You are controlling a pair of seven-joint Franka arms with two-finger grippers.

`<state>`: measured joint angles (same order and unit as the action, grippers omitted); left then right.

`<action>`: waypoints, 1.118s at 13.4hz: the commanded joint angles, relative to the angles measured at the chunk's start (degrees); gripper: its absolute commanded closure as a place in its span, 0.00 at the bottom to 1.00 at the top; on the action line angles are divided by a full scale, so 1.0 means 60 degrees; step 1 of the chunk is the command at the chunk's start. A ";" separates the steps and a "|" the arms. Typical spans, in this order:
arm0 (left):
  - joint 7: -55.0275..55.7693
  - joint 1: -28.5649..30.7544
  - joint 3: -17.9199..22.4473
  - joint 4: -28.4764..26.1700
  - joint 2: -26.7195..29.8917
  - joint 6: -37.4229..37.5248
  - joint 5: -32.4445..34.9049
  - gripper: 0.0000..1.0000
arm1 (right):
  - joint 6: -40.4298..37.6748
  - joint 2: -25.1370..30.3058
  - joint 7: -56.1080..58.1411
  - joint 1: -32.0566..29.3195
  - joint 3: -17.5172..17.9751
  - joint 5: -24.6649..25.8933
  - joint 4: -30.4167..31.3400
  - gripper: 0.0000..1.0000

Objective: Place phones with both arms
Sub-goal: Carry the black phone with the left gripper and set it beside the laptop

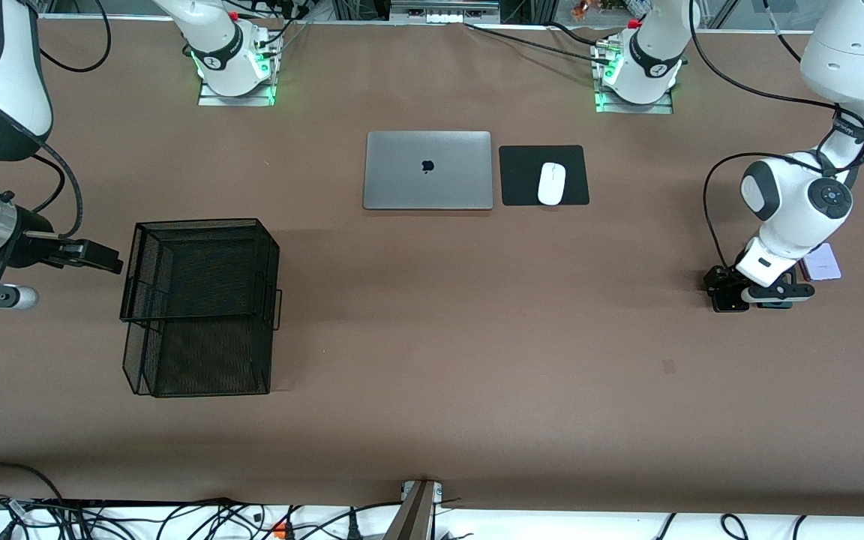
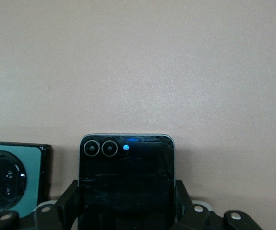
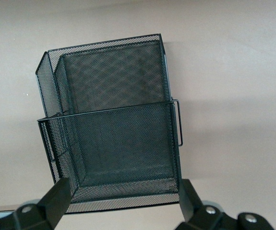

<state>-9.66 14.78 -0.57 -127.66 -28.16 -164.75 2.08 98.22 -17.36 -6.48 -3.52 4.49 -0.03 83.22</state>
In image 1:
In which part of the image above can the black wire mesh organizer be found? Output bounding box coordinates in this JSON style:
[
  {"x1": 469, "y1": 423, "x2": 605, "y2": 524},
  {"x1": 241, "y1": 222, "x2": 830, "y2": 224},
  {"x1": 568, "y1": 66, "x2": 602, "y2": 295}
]
[{"x1": 120, "y1": 217, "x2": 284, "y2": 398}]

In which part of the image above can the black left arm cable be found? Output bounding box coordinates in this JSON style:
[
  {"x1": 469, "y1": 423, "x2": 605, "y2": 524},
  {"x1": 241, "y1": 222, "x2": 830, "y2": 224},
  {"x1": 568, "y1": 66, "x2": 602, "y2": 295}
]
[{"x1": 690, "y1": 0, "x2": 864, "y2": 272}]

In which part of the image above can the dark looped floor cable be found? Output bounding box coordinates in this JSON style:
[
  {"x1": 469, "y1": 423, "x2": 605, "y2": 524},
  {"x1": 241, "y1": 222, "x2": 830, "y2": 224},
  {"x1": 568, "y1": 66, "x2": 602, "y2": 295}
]
[{"x1": 0, "y1": 462, "x2": 67, "y2": 505}]

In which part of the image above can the grey closed laptop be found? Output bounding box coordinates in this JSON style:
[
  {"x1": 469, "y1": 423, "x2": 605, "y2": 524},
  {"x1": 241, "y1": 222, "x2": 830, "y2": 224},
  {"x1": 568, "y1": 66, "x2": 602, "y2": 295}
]
[{"x1": 363, "y1": 130, "x2": 494, "y2": 212}]

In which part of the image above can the short black table cable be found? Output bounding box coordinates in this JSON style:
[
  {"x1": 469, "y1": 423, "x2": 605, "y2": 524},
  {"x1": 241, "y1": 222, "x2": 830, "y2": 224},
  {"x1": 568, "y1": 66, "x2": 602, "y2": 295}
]
[{"x1": 548, "y1": 23, "x2": 607, "y2": 46}]

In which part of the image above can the black mouse pad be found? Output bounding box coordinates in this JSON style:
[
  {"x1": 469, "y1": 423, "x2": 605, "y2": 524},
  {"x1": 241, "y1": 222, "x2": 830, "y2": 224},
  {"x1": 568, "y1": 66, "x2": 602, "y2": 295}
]
[{"x1": 499, "y1": 145, "x2": 590, "y2": 207}]

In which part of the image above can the long black table cable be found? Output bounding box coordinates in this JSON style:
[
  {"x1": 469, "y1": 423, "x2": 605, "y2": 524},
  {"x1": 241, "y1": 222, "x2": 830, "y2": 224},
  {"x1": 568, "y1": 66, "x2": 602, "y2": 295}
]
[{"x1": 464, "y1": 22, "x2": 607, "y2": 61}]

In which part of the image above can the aluminium camera post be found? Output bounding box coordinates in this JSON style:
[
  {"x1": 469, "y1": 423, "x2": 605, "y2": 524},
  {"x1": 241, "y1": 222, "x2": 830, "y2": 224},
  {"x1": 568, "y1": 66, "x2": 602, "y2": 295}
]
[{"x1": 383, "y1": 480, "x2": 444, "y2": 540}]

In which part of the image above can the white computer mouse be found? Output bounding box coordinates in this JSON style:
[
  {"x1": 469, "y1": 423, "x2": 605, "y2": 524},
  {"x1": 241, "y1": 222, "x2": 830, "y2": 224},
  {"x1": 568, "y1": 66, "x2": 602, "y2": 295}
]
[{"x1": 537, "y1": 161, "x2": 567, "y2": 206}]

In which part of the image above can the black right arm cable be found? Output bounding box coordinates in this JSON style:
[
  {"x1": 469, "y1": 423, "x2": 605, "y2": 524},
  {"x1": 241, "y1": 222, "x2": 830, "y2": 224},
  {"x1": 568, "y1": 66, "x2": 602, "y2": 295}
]
[{"x1": 0, "y1": 0, "x2": 113, "y2": 239}]

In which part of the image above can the lavender flip phone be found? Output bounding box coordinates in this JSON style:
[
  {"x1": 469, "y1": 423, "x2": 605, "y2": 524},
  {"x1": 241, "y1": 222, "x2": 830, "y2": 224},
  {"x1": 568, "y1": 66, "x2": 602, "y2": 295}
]
[{"x1": 799, "y1": 242, "x2": 843, "y2": 283}]

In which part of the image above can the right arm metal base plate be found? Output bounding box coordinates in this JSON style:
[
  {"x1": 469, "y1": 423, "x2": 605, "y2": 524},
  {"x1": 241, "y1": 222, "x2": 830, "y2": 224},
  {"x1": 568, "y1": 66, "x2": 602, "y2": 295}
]
[{"x1": 197, "y1": 78, "x2": 278, "y2": 108}]

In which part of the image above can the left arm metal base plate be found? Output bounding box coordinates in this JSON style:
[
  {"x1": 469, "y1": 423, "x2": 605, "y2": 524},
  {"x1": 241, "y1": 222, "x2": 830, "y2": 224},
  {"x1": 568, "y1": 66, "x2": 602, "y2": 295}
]
[{"x1": 595, "y1": 84, "x2": 675, "y2": 116}]

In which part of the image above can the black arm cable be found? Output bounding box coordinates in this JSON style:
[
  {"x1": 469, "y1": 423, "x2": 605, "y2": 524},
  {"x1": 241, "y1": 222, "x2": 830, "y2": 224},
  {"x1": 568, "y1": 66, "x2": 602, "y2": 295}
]
[
  {"x1": 690, "y1": 0, "x2": 864, "y2": 272},
  {"x1": 0, "y1": 0, "x2": 113, "y2": 239}
]

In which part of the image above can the grey power strip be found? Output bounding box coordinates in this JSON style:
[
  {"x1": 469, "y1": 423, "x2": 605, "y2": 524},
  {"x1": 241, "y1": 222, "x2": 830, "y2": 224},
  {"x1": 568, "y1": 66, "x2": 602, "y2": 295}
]
[{"x1": 390, "y1": 0, "x2": 501, "y2": 24}]

